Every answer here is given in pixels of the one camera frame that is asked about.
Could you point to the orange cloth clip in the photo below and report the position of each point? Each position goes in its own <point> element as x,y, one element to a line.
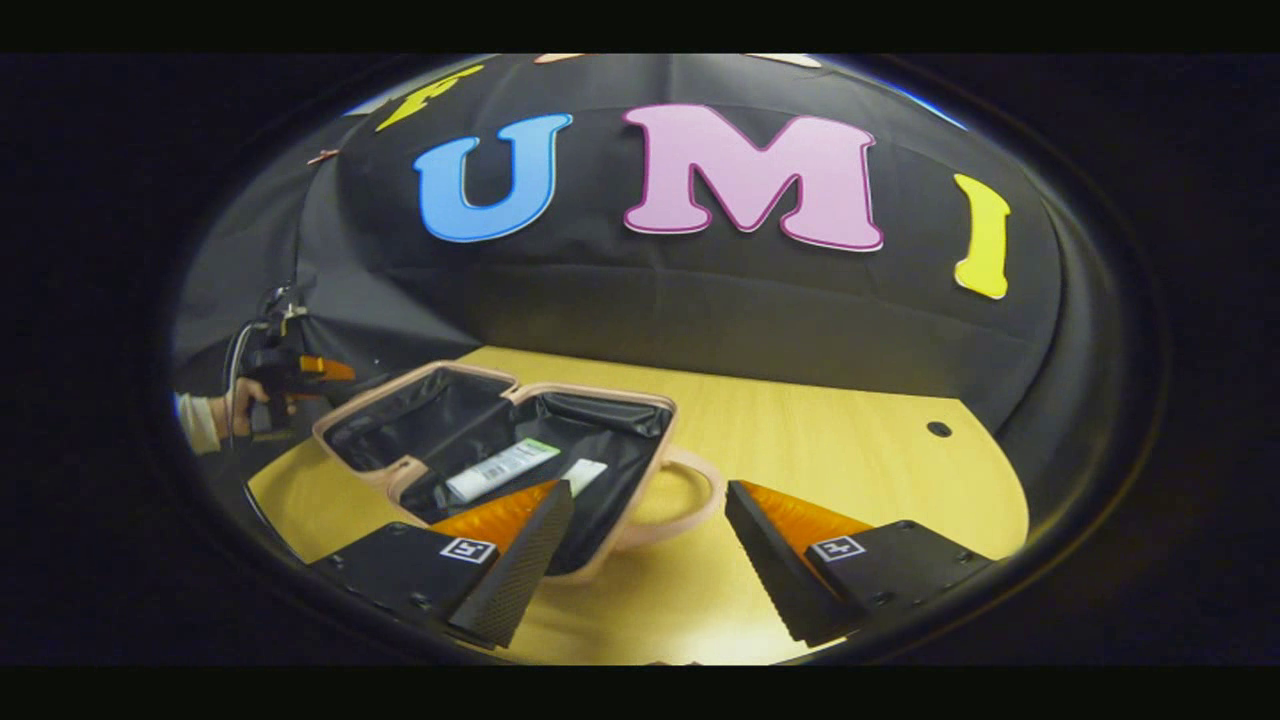
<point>322,156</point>

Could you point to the black backdrop cloth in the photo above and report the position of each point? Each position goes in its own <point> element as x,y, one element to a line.
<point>700,290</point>

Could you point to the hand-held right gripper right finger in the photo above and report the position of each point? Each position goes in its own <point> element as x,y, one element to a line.
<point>770,565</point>

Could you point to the small white tube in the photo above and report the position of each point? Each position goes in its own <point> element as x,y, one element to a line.
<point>585,475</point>

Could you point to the white tube with green cap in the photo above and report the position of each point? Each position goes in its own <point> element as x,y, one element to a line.
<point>500,468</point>

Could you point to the pink suitcase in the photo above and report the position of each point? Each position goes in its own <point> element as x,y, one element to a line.
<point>440,412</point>

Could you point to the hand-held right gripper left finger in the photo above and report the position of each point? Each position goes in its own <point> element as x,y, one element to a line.
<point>525,560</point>

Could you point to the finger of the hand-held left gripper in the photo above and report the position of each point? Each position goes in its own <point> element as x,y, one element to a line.
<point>328,369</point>

